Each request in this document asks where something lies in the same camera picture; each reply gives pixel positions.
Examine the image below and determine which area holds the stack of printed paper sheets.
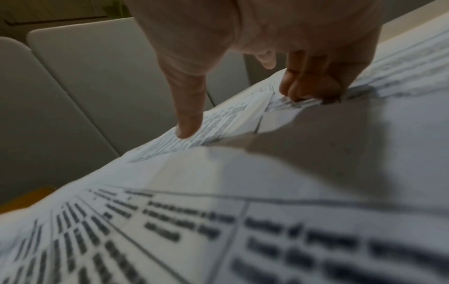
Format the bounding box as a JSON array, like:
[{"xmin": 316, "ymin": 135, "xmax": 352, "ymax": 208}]
[{"xmin": 0, "ymin": 26, "xmax": 449, "ymax": 284}]

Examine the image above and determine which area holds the person's right hand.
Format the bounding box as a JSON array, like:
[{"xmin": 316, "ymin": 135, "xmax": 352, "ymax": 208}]
[{"xmin": 124, "ymin": 0, "xmax": 385, "ymax": 139}]

